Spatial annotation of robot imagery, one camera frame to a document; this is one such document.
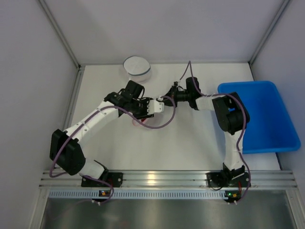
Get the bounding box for aluminium front rail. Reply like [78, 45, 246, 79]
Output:
[39, 170, 297, 190]

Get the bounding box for pink trimmed mesh laundry bag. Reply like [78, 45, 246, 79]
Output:
[132, 113, 168, 129]

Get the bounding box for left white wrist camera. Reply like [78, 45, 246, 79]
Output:
[147, 97, 165, 115]

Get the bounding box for left aluminium frame post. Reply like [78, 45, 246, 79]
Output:
[36, 0, 81, 69]

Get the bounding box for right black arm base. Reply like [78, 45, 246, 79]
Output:
[206, 163, 251, 190]

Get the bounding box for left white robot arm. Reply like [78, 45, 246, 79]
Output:
[50, 81, 155, 178]

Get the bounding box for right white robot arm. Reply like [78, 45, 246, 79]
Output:
[163, 77, 250, 179]

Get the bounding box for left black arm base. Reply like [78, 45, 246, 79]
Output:
[79, 159, 123, 187]

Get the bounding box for aluminium frame post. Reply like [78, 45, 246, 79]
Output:
[36, 0, 81, 69]
[248, 0, 292, 68]

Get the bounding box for blue plastic bin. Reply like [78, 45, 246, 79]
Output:
[218, 81, 301, 154]

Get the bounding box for slotted grey cable duct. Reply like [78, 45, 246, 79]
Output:
[49, 189, 239, 200]

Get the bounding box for right aluminium frame post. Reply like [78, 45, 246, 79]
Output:
[248, 0, 292, 68]

